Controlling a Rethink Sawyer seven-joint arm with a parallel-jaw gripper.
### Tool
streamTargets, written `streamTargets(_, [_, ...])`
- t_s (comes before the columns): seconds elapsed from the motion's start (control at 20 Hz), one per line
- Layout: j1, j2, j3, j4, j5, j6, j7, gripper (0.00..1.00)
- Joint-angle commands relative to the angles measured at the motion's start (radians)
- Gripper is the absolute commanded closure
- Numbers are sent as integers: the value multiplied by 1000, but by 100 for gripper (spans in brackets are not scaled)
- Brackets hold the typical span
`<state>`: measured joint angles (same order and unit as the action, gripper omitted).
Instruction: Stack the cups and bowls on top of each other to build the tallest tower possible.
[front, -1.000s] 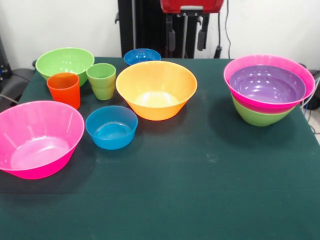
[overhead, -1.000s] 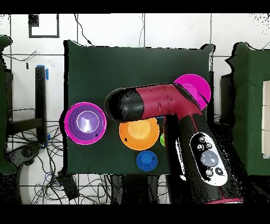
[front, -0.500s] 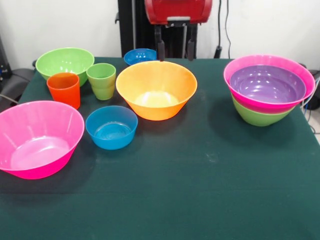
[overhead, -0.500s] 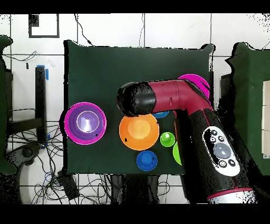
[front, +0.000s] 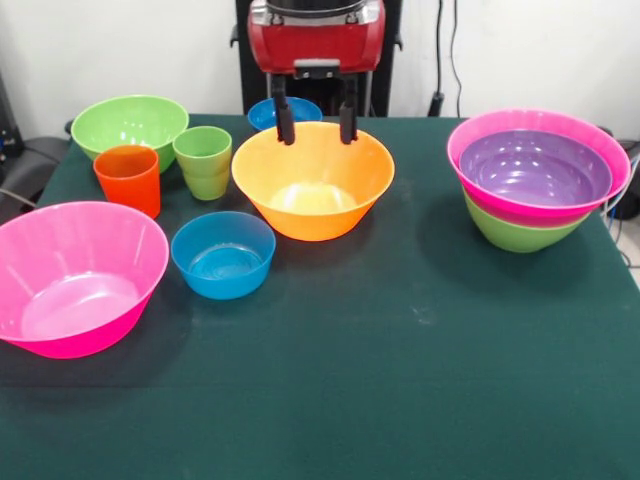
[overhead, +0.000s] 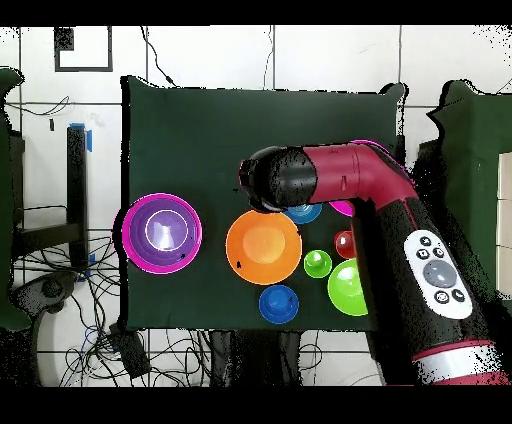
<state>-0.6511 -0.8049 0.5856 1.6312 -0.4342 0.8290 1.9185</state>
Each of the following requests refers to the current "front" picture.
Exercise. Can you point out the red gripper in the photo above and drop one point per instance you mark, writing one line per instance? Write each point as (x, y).
(315, 42)

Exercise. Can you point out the translucent blue bowl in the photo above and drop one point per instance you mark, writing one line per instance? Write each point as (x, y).
(222, 282)

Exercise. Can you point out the pink plastic bowl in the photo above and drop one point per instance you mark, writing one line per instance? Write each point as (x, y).
(525, 120)
(75, 300)

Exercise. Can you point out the purple plastic bowl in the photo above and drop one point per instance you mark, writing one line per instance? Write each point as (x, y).
(535, 172)

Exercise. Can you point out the orange plastic bowl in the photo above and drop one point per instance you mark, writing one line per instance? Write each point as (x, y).
(310, 165)

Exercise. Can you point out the dark blue bowl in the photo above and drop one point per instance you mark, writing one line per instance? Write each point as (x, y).
(262, 115)

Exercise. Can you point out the green plastic cup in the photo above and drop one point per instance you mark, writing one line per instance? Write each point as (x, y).
(205, 175)

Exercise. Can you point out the green plastic bowl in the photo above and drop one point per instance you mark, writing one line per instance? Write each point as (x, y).
(520, 240)
(130, 125)

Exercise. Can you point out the orange-red plastic cup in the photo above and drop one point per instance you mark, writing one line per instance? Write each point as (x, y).
(132, 192)

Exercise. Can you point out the dark green tablecloth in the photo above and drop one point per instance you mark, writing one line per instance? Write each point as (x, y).
(320, 400)

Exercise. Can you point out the black equipment box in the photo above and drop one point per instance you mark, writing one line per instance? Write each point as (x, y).
(7, 120)

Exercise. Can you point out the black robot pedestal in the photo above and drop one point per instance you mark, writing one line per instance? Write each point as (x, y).
(390, 75)

